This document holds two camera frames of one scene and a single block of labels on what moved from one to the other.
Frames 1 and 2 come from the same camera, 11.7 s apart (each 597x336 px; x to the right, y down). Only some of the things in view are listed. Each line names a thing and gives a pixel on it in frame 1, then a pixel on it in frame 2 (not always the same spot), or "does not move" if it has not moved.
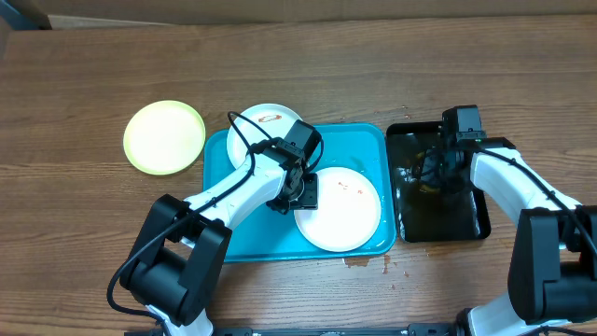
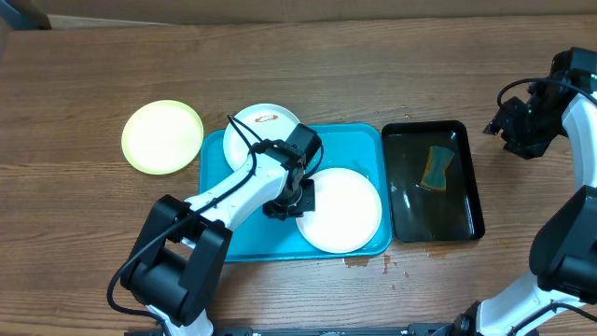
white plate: (273, 120) does not move
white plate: (348, 214) does not move
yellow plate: (163, 138) does not move
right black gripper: (432, 169) -> (506, 129)
